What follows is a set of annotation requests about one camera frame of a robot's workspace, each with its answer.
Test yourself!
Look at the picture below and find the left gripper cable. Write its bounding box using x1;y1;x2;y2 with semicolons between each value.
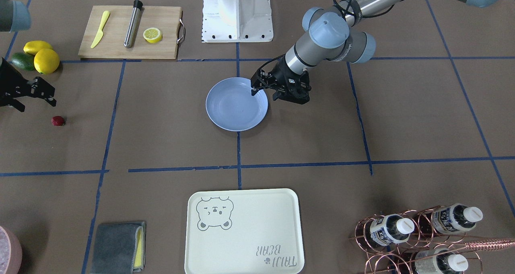
256;0;397;78

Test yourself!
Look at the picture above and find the steel cylinder with black cap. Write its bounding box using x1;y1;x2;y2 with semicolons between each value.
124;0;143;48

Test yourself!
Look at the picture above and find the copper wire bottle rack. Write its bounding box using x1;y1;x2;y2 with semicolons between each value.
350;206;514;274

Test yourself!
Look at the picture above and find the green lime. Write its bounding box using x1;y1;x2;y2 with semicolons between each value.
11;52;36;72

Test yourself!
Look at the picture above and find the half lemon slice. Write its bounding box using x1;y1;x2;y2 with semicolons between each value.
143;28;163;43

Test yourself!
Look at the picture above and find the blue plate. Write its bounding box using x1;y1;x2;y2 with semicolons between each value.
205;77;269;132

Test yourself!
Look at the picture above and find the cream bear tray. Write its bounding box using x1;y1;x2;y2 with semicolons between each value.
184;188;305;274

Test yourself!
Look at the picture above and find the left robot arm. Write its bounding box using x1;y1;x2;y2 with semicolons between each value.
250;0;498;105

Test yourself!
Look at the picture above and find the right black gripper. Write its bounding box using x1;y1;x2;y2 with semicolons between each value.
0;58;57;112

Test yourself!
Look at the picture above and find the yellow plastic knife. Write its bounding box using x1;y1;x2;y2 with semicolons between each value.
90;10;110;49

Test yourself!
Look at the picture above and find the tea bottle front of rack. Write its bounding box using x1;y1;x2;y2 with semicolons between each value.
412;248;469;274

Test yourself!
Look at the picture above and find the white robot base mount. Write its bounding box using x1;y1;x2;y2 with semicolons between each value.
201;0;274;43

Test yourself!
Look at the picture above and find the wooden cutting board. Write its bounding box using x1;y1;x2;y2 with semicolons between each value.
78;6;183;60

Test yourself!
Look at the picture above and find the yellow sponge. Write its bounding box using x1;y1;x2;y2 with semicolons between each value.
134;227;144;271

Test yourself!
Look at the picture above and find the yellow lemon round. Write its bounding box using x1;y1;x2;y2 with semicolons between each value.
34;48;60;74

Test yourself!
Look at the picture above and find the yellow lemon elongated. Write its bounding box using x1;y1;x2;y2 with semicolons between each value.
23;40;53;56

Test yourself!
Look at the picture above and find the pink bowl of ice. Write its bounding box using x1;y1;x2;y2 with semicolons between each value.
0;226;23;274

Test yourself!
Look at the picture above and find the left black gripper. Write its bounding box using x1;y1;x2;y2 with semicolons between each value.
250;59;311;105

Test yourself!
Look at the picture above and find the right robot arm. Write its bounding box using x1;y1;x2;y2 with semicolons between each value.
0;0;57;112

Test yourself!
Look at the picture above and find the red strawberry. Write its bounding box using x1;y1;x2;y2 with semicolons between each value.
51;115;66;127

